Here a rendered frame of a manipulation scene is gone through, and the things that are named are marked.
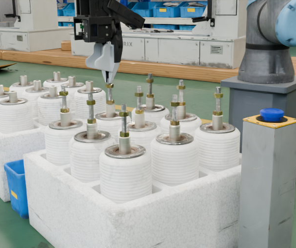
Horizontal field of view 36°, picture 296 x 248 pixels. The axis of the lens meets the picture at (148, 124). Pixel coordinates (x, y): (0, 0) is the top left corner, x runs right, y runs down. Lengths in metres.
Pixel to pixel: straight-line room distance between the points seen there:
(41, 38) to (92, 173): 3.40
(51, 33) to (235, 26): 1.95
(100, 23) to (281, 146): 0.46
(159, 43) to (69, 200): 2.38
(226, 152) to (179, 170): 0.12
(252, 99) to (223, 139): 0.32
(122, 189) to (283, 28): 0.53
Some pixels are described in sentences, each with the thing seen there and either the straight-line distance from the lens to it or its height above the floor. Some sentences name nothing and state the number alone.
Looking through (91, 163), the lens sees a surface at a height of 0.21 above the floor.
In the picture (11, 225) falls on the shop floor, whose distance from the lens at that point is 1.16.
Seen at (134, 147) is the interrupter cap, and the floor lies 0.25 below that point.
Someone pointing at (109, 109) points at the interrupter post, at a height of 0.27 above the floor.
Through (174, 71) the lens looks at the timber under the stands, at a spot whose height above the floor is 0.05.
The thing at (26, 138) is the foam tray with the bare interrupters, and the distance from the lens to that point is 1.25.
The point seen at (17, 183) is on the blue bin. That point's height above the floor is 0.10.
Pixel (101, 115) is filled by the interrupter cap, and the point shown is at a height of 0.25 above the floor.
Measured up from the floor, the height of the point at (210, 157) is 0.20.
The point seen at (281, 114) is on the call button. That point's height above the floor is 0.33.
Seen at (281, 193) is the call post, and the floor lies 0.19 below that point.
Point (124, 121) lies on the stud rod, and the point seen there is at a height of 0.31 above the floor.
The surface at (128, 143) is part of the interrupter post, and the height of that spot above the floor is 0.27.
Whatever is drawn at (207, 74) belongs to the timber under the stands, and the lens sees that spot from 2.92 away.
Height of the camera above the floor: 0.52
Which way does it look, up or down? 16 degrees down
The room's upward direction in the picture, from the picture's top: 1 degrees counter-clockwise
